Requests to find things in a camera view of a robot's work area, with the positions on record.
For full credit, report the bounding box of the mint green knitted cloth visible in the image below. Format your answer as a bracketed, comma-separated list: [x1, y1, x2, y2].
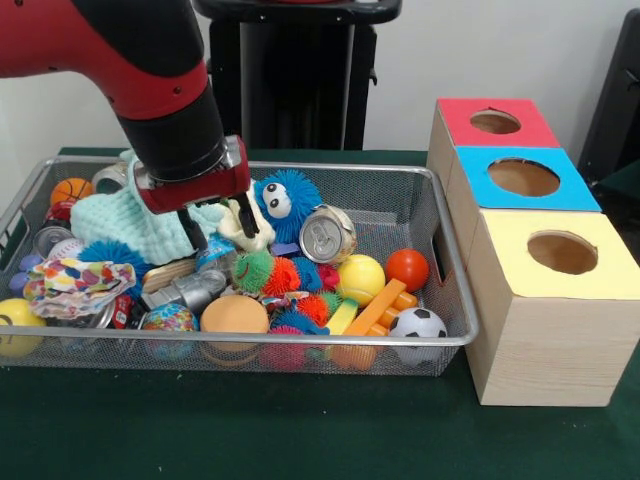
[69, 149, 229, 265]

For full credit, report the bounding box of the colourful patterned cloth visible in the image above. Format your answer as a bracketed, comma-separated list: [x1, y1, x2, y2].
[23, 257, 139, 320]

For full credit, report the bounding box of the yellow tennis ball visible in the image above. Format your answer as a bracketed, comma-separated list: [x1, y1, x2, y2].
[337, 254, 386, 307]

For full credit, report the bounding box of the black and white soccer ball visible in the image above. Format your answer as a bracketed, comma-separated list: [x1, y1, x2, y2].
[388, 307, 449, 364]

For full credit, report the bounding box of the black upright panel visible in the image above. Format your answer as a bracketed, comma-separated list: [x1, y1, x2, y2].
[577, 7, 640, 189]

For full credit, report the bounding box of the dark green table cloth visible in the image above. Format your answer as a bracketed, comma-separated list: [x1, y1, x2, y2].
[0, 146, 640, 480]
[594, 159, 640, 226]

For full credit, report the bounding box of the cream knitted cloth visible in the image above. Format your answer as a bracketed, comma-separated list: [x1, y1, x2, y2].
[215, 198, 277, 251]

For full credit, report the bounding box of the silver wire mesh bin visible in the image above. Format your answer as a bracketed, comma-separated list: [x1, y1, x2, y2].
[0, 154, 480, 377]

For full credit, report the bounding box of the red ball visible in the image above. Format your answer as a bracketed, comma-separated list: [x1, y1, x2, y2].
[384, 248, 431, 294]

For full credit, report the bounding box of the crushed silver drink can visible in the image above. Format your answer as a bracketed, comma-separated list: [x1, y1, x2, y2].
[298, 204, 359, 265]

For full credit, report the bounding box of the blue spiky toy with eyes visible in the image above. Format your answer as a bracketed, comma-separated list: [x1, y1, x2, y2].
[252, 168, 326, 244]

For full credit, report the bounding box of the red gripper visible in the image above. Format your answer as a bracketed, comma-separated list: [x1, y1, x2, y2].
[135, 135, 261, 253]

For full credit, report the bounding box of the orange plastic block toy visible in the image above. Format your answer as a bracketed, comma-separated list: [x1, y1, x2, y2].
[342, 278, 419, 336]

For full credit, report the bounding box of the orange foam disc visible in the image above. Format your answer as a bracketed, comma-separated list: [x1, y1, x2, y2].
[199, 294, 271, 334]

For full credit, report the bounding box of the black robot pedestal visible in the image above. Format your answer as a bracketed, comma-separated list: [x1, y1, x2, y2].
[192, 0, 404, 151]

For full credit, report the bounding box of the wooden box with three holes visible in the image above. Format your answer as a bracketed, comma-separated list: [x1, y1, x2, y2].
[426, 97, 640, 407]

